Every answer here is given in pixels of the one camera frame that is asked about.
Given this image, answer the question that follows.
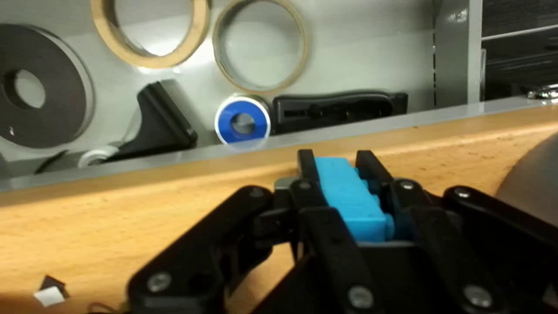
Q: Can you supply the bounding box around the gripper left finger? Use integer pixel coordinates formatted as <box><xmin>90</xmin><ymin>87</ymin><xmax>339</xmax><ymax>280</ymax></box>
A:
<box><xmin>126</xmin><ymin>149</ymin><xmax>385</xmax><ymax>314</ymax></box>

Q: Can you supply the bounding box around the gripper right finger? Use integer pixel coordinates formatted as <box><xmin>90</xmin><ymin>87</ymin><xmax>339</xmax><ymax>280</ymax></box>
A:
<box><xmin>356</xmin><ymin>150</ymin><xmax>558</xmax><ymax>314</ymax></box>

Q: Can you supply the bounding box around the blue foam block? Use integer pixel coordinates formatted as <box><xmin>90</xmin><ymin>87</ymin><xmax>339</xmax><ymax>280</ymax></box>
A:
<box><xmin>313</xmin><ymin>157</ymin><xmax>395</xmax><ymax>243</ymax></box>

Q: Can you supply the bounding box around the grey rounded object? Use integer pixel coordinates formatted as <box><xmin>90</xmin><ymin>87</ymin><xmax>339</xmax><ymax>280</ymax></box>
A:
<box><xmin>494</xmin><ymin>133</ymin><xmax>558</xmax><ymax>228</ymax></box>

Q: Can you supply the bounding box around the shiny chrome object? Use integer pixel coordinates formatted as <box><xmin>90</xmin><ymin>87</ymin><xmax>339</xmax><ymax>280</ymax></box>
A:
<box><xmin>527</xmin><ymin>84</ymin><xmax>558</xmax><ymax>104</ymax></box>

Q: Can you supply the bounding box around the grey metal drawer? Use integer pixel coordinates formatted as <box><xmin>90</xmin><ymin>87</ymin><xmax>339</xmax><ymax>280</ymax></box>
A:
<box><xmin>0</xmin><ymin>0</ymin><xmax>558</xmax><ymax>193</ymax></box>

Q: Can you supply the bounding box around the small blue white tape roll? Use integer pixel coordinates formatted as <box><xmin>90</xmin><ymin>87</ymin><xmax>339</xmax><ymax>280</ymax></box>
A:
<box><xmin>214</xmin><ymin>95</ymin><xmax>272</xmax><ymax>150</ymax></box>

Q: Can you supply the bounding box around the black tape dispenser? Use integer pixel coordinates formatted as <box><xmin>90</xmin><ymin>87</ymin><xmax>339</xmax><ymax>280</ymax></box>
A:
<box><xmin>78</xmin><ymin>80</ymin><xmax>199</xmax><ymax>170</ymax></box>

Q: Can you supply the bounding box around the small white black scrap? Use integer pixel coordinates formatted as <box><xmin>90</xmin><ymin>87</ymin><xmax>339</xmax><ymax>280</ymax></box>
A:
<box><xmin>34</xmin><ymin>275</ymin><xmax>71</xmax><ymax>308</ymax></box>

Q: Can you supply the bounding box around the flat black utility tool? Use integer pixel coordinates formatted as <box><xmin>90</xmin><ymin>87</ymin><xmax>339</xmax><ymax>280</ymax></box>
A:
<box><xmin>272</xmin><ymin>90</ymin><xmax>409</xmax><ymax>134</ymax></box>

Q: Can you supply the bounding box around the wide tan tape roll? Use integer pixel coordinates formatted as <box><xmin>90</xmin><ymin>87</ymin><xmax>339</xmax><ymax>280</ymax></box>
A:
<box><xmin>90</xmin><ymin>0</ymin><xmax>212</xmax><ymax>70</ymax></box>

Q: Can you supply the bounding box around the large black tape roll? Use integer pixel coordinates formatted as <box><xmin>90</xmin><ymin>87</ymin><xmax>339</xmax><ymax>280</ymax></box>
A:
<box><xmin>0</xmin><ymin>24</ymin><xmax>95</xmax><ymax>149</ymax></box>

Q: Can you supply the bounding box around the thin tan tape roll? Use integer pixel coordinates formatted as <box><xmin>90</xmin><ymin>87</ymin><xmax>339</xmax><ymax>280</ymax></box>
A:
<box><xmin>212</xmin><ymin>0</ymin><xmax>309</xmax><ymax>95</ymax></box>

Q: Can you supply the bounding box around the grey metal post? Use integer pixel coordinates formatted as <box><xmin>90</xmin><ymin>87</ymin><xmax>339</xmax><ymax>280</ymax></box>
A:
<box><xmin>434</xmin><ymin>0</ymin><xmax>483</xmax><ymax>108</ymax></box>

